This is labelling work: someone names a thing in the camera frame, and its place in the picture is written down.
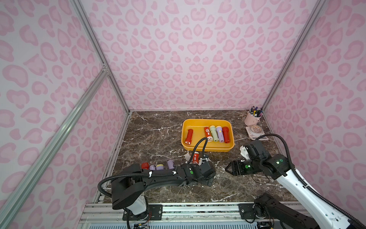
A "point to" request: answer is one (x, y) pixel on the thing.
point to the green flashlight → (214, 134)
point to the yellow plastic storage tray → (193, 130)
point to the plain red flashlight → (189, 136)
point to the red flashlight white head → (208, 134)
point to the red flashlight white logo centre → (195, 158)
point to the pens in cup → (255, 112)
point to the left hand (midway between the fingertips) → (207, 176)
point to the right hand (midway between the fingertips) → (230, 169)
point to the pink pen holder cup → (250, 120)
